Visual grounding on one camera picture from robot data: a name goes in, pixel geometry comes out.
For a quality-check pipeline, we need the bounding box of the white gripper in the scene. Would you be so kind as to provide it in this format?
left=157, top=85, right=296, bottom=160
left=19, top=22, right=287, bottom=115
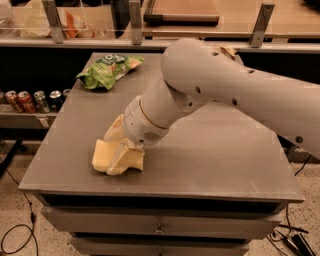
left=104, top=96, right=169, bottom=176

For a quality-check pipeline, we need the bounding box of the yellow sponge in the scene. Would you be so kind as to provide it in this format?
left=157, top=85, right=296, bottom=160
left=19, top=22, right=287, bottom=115
left=92, top=139, right=111, bottom=175

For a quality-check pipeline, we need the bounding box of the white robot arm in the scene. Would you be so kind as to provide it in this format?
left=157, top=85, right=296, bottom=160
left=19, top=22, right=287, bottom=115
left=106, top=38, right=320, bottom=175

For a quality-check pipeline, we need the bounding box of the green chip bag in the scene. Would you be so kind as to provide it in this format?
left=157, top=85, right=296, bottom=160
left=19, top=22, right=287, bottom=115
left=76, top=54, right=144, bottom=90

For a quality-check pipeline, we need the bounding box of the grey soda can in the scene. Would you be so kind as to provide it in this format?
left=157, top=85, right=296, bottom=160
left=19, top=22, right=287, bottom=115
left=63, top=89, right=71, bottom=98

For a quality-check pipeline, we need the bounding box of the dark blue soda can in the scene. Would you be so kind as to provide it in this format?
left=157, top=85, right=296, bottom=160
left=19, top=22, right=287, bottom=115
left=49, top=90, right=64, bottom=111

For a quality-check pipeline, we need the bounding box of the silver green soda can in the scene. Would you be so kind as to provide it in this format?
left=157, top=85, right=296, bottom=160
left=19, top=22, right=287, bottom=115
left=34, top=91, right=50, bottom=113

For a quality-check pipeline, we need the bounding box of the grey drawer cabinet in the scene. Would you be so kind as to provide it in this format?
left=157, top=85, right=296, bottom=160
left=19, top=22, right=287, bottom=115
left=20, top=54, right=303, bottom=256

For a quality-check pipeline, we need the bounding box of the red soda can right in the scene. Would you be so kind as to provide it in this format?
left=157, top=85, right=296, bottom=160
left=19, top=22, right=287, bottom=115
left=18, top=91, right=37, bottom=113

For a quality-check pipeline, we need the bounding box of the red soda can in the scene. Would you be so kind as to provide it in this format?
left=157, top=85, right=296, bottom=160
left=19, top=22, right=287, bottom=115
left=18, top=91, right=37, bottom=113
left=5, top=90, right=24, bottom=113

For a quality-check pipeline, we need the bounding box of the low grey shelf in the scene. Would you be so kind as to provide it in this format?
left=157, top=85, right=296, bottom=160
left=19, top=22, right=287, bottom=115
left=0, top=104, right=57, bottom=129

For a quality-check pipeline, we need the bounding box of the red soda can left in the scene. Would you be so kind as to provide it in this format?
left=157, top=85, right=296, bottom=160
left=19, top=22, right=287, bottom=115
left=5, top=90, right=24, bottom=113

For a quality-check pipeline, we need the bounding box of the wooden framed board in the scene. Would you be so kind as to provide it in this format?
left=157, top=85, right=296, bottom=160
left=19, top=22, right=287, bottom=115
left=143, top=0, right=220, bottom=23

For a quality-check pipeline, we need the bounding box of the brown and yellow chip bag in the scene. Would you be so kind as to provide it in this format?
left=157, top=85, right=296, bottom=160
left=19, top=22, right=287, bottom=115
left=213, top=45, right=236, bottom=60

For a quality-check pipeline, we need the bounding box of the white orange plastic bag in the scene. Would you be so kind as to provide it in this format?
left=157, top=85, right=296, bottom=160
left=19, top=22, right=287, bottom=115
left=20, top=0, right=89, bottom=39

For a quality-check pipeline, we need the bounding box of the black floor cable left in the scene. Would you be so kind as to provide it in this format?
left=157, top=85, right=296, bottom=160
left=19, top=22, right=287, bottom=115
left=0, top=159, right=40, bottom=256

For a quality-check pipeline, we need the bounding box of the metal shelf bracket middle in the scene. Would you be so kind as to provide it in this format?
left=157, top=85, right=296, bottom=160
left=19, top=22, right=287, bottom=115
left=129, top=0, right=143, bottom=45

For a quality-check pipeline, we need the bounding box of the metal shelf bracket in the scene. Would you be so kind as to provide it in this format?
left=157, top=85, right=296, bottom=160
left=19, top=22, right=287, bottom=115
left=249, top=3, right=275, bottom=48
left=129, top=0, right=143, bottom=45
left=42, top=0, right=66, bottom=44

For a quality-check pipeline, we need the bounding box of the metal shelf bracket left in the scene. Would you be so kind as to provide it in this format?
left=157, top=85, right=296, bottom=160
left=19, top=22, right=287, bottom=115
left=42, top=0, right=66, bottom=44

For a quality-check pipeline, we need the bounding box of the metal shelf bracket right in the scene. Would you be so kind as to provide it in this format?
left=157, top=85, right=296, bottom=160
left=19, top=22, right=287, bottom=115
left=249, top=3, right=275, bottom=48

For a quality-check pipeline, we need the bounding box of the black cables right floor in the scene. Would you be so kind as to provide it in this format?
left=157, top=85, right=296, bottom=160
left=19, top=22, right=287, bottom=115
left=266, top=153, right=320, bottom=256

